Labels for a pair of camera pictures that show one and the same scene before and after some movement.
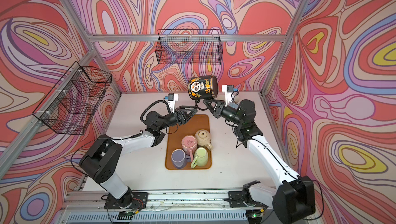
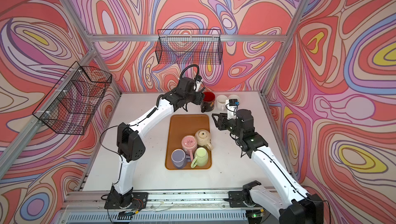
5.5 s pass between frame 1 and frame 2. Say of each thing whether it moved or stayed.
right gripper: moved
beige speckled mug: stayed
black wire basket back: stayed
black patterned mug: moved
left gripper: moved
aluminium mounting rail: stayed
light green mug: stayed
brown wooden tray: stayed
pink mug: stayed
